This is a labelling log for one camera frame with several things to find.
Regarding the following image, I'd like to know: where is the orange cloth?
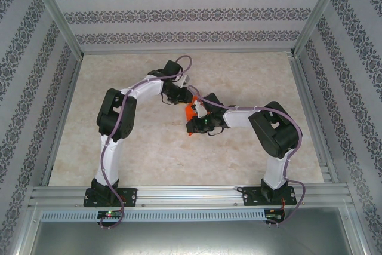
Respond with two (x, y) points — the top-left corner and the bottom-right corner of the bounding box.
(183, 95), (210, 138)

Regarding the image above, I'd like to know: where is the grey metal sheet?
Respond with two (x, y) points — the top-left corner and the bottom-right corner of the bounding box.
(29, 220), (366, 255)

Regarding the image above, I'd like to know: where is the small circuit board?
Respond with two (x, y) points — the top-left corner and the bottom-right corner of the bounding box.
(265, 213), (285, 223)

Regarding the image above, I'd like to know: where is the circuit board with green light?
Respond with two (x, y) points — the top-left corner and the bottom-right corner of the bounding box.
(97, 210), (123, 220)

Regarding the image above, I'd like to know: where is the thin black right gripper cable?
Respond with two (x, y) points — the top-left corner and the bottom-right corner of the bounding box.
(207, 126), (225, 137)

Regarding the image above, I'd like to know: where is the aluminium back rail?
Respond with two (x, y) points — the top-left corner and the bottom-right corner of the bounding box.
(81, 47), (296, 56)

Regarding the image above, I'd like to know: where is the aluminium mounting rail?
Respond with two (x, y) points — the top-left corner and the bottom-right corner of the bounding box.
(28, 185), (350, 208)

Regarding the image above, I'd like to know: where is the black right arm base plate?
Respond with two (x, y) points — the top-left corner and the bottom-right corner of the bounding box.
(241, 185), (298, 207)

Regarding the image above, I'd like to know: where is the slotted grey cable duct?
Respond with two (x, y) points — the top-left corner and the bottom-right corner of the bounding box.
(39, 208), (267, 223)

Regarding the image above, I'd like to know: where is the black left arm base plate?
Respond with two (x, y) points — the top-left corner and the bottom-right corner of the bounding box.
(83, 187), (138, 208)

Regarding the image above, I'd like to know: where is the aluminium side rail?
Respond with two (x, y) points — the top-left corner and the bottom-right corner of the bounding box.
(41, 56), (84, 187)
(288, 54), (350, 185)

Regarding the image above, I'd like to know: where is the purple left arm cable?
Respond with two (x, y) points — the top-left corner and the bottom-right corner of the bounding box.
(100, 54), (193, 231)

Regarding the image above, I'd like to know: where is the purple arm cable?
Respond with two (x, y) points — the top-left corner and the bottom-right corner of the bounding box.
(187, 85), (308, 228)
(100, 54), (193, 231)

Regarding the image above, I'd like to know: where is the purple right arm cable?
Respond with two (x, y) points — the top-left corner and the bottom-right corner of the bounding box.
(187, 85), (308, 228)

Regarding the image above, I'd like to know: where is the aluminium frame post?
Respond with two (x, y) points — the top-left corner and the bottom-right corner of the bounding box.
(291, 0), (350, 56)
(23, 0), (84, 59)

